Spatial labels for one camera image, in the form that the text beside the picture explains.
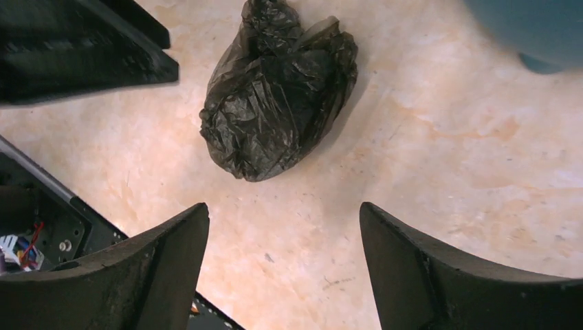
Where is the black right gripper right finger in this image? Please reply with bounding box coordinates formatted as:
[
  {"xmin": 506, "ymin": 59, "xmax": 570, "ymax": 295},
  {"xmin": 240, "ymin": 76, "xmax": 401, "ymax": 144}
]
[{"xmin": 360, "ymin": 202, "xmax": 582, "ymax": 329}]

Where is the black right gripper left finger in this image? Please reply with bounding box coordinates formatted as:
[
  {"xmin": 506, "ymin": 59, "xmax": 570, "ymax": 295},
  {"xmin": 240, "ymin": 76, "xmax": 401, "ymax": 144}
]
[{"xmin": 1, "ymin": 203, "xmax": 210, "ymax": 329}]

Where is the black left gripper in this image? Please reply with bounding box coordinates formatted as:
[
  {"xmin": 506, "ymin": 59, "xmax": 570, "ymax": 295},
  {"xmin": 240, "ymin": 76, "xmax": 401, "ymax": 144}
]
[{"xmin": 1, "ymin": 0, "xmax": 179, "ymax": 105}]

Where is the black plastic trash bag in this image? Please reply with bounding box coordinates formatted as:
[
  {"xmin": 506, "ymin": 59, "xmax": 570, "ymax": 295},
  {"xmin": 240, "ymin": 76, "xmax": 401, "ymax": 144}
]
[{"xmin": 199, "ymin": 1, "xmax": 358, "ymax": 182}]

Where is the teal plastic trash bin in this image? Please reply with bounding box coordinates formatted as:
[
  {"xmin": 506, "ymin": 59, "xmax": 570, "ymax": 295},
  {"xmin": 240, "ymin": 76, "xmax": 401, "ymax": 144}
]
[{"xmin": 464, "ymin": 0, "xmax": 582, "ymax": 74}]

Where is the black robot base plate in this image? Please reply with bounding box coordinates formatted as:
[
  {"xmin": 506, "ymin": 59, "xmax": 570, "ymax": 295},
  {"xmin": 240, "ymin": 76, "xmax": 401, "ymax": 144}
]
[{"xmin": 0, "ymin": 135, "xmax": 247, "ymax": 330}]

